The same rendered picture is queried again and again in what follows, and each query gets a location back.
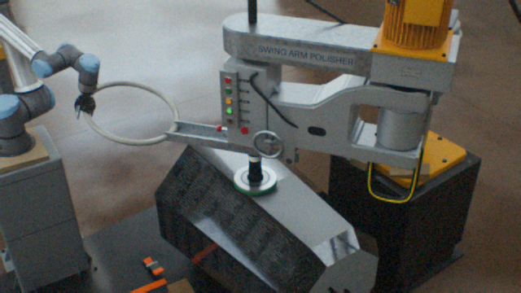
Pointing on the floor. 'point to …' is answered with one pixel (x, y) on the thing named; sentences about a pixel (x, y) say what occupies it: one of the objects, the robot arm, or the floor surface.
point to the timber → (180, 287)
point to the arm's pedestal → (40, 222)
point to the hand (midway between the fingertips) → (83, 116)
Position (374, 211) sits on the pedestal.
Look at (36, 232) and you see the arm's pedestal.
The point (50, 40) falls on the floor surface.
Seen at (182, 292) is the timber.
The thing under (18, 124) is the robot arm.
